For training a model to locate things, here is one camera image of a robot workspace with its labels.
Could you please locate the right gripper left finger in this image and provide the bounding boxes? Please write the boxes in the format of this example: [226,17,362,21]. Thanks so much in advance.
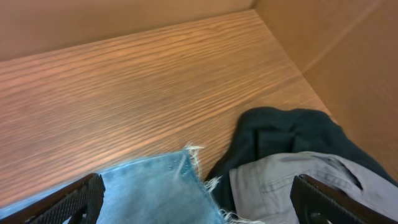
[1,173,106,224]

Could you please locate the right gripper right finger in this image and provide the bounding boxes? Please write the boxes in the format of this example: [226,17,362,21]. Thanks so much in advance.
[290,174,397,224]

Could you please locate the blue denim jeans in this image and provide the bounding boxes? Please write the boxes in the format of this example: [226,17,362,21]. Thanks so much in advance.
[1,144,248,224]

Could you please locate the grey cargo pants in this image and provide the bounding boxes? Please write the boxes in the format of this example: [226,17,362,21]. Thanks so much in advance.
[229,151,397,223]

